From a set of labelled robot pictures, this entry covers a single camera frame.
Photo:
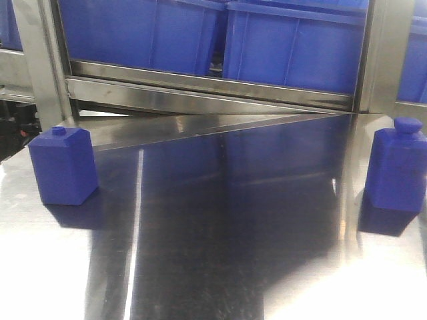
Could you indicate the blue bottle part small cap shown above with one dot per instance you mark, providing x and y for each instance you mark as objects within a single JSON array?
[{"x": 64, "y": 165}]

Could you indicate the blue bottle part wide cap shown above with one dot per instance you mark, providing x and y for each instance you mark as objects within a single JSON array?
[{"x": 396, "y": 178}]

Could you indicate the blue plastic bin left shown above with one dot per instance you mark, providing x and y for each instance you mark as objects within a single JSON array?
[{"x": 172, "y": 36}]

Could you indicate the blue plastic bin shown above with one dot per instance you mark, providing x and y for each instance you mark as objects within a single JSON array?
[
  {"x": 314, "y": 48},
  {"x": 172, "y": 36}
]

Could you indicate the blue plastic bin right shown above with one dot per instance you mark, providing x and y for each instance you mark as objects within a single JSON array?
[{"x": 314, "y": 48}]

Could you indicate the blue bin far right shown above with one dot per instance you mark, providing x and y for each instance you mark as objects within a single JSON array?
[{"x": 413, "y": 79}]

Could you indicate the blue bin far left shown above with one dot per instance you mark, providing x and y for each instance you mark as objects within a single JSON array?
[{"x": 10, "y": 38}]

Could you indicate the stainless steel shelf frame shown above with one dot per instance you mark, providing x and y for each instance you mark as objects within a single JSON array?
[{"x": 59, "y": 85}]

